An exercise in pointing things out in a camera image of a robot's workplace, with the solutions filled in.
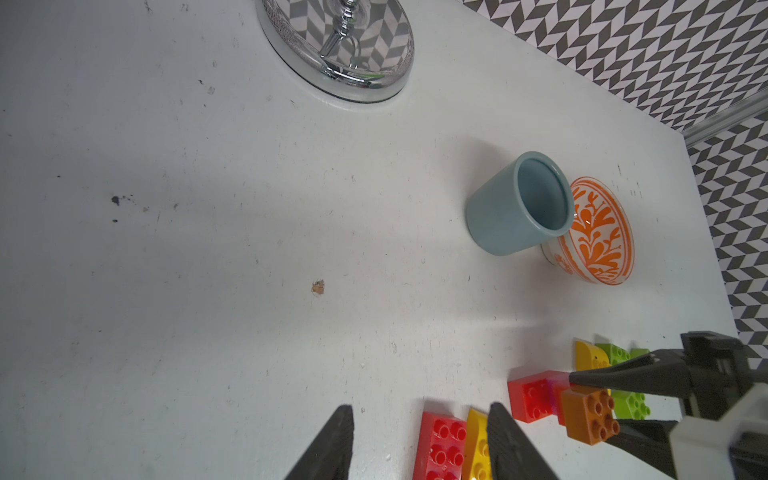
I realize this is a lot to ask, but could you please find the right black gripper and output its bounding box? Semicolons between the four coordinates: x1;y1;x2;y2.
569;331;767;479

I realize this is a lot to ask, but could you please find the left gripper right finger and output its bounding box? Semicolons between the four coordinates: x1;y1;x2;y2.
487;402;558;480

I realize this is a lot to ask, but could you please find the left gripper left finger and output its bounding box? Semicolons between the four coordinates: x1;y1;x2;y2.
285;404;354;480

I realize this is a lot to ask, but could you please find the orange brown lego brick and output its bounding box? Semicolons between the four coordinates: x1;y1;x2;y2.
560;386;620;445

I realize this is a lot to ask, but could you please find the yellow curved lego brick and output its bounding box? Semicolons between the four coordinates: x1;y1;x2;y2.
574;340;610;371

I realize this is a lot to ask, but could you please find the pink lego brick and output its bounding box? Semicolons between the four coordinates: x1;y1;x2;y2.
546;371;571;426

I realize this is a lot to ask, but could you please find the green lego brick front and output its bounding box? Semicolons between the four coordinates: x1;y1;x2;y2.
610;390;651;420

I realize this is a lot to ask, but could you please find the green lego brick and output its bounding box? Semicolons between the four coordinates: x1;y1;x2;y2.
597;343;631;366
629;348;650;359
610;390;651;420

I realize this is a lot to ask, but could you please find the yellow long lego brick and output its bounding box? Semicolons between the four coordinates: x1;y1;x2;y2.
462;409;493;480

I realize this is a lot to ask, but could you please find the green lego brick right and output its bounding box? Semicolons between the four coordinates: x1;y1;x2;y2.
629;348;650;359

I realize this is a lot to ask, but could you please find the green lego brick back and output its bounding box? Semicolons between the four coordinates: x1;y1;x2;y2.
597;343;631;366

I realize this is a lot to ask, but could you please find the red long lego brick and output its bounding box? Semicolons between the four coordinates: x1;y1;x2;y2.
412;411;467;480

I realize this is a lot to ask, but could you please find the orange white patterned bowl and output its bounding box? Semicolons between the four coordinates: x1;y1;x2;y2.
541;176;635;286

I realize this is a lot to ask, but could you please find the grey blue ceramic cup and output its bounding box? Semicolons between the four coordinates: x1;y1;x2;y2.
465;151;575;256

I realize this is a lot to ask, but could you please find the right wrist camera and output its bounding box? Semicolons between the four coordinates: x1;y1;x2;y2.
670;383;767;479

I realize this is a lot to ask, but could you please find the chrome wire glass rack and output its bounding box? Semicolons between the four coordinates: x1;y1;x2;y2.
255;0;415;104

